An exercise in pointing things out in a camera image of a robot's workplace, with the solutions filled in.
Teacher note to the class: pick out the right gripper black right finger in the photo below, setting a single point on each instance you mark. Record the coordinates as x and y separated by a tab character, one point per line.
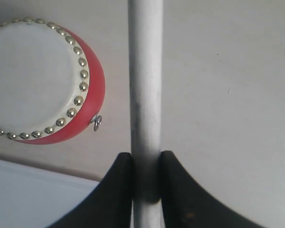
185	204

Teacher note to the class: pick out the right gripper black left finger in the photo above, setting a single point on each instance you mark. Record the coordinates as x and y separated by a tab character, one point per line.
109	205

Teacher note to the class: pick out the white drumstick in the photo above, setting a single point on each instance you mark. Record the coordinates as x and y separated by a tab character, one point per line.
145	24

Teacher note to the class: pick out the small red drum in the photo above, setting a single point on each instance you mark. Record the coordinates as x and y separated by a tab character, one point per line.
52	85

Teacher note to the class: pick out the white plastic tray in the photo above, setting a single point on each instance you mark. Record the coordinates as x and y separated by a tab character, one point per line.
35	198

